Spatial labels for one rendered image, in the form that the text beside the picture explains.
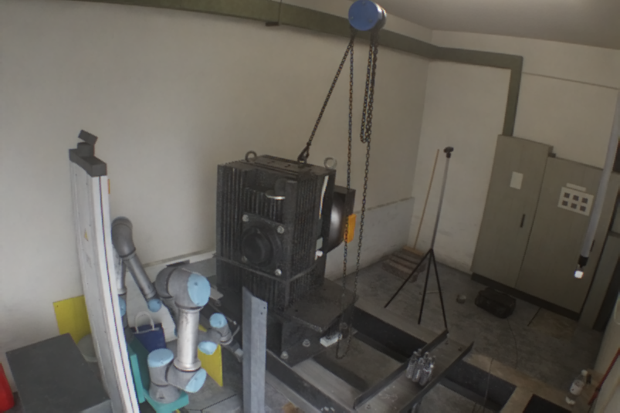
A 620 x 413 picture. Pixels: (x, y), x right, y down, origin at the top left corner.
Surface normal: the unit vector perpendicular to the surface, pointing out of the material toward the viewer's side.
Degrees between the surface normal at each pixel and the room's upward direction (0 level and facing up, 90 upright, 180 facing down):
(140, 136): 90
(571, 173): 90
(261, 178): 90
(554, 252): 90
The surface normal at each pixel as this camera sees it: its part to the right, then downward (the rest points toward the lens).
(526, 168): -0.69, 0.14
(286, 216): -0.49, 0.20
